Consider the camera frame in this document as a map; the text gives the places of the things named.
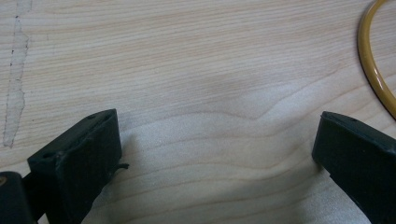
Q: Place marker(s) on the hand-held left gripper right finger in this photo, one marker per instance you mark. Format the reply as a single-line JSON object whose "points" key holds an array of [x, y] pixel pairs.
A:
{"points": [[361, 161]]}

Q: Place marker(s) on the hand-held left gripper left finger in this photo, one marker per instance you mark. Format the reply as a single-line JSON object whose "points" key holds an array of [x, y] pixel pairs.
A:
{"points": [[77, 161]]}

